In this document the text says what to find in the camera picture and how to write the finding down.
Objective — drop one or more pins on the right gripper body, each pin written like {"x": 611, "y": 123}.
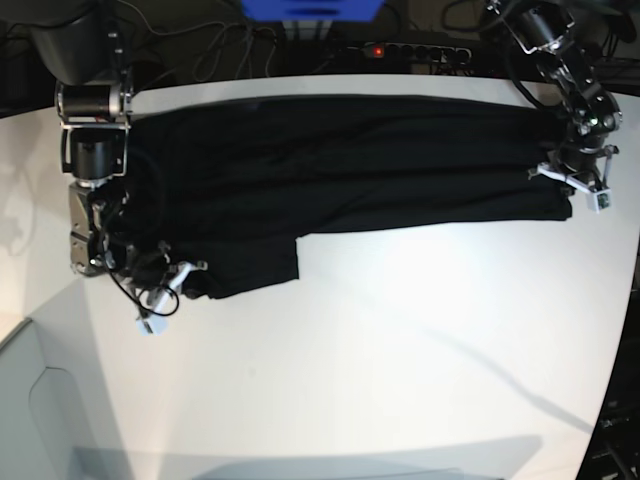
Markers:
{"x": 152, "y": 280}

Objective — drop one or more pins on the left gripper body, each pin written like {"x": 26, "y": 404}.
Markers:
{"x": 585, "y": 170}

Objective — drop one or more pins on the white power strip red switch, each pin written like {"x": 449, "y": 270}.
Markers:
{"x": 419, "y": 53}

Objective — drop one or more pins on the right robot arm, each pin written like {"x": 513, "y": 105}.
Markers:
{"x": 83, "y": 46}

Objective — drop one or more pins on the black T-shirt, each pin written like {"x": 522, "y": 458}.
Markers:
{"x": 236, "y": 185}

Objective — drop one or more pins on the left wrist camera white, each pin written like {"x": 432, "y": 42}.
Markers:
{"x": 600, "y": 200}

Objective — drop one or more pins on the blue box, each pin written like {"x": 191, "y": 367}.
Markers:
{"x": 311, "y": 10}

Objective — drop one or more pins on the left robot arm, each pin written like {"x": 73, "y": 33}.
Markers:
{"x": 543, "y": 31}

